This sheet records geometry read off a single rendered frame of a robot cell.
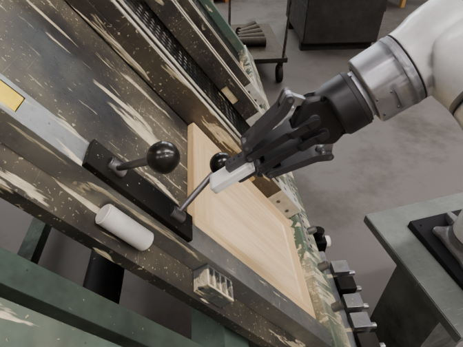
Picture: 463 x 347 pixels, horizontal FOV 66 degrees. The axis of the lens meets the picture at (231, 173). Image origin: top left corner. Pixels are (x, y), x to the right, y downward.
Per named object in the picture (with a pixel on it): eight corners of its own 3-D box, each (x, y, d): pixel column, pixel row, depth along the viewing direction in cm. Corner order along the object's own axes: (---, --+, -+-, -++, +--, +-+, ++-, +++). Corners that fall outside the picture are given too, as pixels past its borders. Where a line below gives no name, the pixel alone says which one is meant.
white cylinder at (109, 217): (91, 226, 45) (138, 255, 50) (108, 215, 44) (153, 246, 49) (96, 209, 48) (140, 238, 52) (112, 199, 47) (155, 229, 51)
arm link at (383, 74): (433, 112, 42) (386, 138, 44) (399, 78, 49) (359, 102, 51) (410, 53, 37) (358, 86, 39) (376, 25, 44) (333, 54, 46)
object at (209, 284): (220, 308, 60) (233, 301, 59) (193, 292, 56) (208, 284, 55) (218, 287, 63) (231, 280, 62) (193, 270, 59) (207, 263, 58)
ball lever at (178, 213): (183, 232, 53) (242, 166, 54) (166, 219, 51) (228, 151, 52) (175, 221, 56) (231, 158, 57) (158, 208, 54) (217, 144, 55)
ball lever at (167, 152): (114, 188, 48) (178, 179, 39) (91, 172, 46) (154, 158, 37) (127, 166, 50) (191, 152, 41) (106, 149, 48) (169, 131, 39)
